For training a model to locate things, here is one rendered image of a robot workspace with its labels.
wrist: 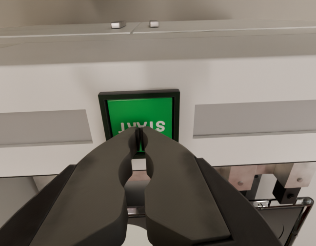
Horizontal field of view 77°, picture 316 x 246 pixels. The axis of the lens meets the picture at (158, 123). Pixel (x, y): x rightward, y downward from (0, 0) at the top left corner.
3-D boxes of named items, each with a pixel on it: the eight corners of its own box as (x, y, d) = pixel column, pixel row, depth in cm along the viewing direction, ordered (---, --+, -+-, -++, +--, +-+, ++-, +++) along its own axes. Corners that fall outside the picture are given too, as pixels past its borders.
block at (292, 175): (295, 173, 29) (309, 188, 27) (272, 174, 29) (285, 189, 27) (313, 126, 26) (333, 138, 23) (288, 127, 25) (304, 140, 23)
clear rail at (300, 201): (307, 200, 31) (314, 208, 30) (67, 214, 30) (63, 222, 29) (311, 194, 30) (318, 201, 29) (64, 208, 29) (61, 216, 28)
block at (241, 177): (242, 175, 29) (251, 191, 26) (219, 176, 29) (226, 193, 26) (253, 129, 25) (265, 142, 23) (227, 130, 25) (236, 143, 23)
